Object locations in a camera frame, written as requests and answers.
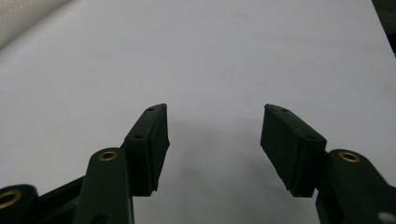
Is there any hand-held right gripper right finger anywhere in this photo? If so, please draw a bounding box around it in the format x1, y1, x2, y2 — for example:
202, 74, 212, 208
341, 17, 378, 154
260, 103, 328, 199

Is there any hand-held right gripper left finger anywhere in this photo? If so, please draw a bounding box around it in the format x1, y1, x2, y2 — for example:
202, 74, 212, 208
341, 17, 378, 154
122, 103, 171, 198

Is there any cream zippered cloth cover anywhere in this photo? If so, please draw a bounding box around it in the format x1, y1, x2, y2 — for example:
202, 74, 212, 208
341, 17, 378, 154
0, 0, 75, 51

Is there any white table sheet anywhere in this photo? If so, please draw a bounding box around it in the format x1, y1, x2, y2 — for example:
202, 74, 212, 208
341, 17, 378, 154
0, 0, 396, 224

